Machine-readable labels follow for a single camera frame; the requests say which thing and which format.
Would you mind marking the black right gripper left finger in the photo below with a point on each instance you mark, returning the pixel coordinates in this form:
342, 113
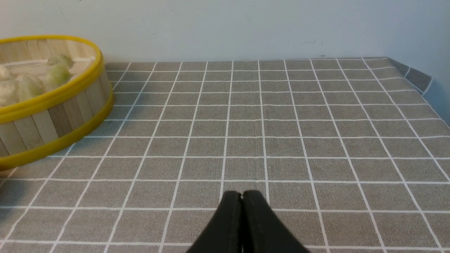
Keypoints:
221, 235

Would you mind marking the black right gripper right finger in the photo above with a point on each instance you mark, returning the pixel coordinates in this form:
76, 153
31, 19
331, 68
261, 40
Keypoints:
264, 232

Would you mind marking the pale green steamed dumpling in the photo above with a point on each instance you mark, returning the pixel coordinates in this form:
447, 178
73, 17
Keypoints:
60, 59
29, 87
57, 75

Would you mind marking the grey checkered tablecloth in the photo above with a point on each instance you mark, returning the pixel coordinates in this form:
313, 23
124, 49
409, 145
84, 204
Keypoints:
347, 152

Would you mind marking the yellow rimmed bamboo steamer basket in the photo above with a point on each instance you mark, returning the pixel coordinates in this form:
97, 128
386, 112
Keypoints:
36, 128

